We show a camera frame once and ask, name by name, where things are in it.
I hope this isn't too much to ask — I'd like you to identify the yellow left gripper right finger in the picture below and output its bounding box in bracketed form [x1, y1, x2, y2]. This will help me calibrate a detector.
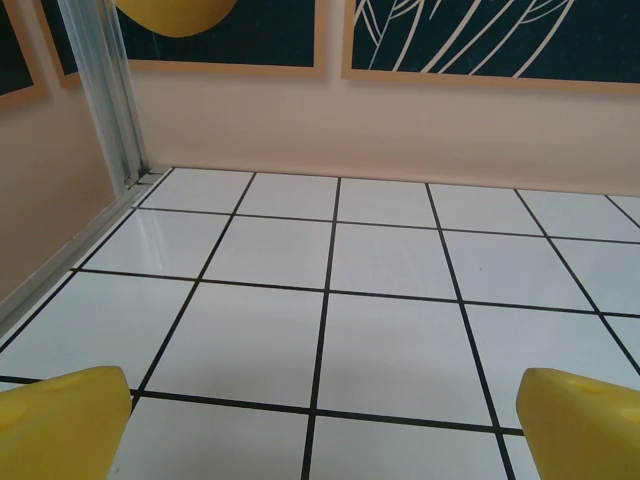
[516, 367, 640, 480]

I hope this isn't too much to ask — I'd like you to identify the aluminium corner post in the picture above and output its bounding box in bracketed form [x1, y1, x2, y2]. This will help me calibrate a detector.
[56, 0, 164, 195]

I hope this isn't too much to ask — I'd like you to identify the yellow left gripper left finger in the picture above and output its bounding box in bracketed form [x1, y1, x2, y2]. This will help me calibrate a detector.
[0, 365, 133, 480]

